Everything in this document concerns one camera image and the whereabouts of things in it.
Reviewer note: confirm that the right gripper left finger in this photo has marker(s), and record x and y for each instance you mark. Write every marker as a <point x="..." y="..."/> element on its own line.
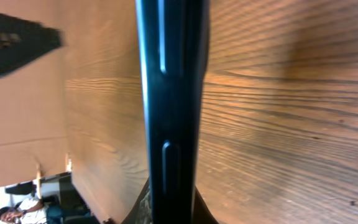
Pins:
<point x="141" y="212"/>

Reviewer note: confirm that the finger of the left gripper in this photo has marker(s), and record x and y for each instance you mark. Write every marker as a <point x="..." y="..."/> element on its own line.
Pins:
<point x="23" y="41"/>

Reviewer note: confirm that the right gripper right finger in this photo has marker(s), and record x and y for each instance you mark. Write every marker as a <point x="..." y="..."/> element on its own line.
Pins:
<point x="201" y="213"/>

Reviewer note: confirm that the Galaxy smartphone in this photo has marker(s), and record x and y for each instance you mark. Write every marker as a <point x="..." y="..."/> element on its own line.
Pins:
<point x="173" y="49"/>

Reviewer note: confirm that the person in white shirt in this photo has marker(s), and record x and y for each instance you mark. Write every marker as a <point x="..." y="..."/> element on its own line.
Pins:
<point x="29" y="211"/>

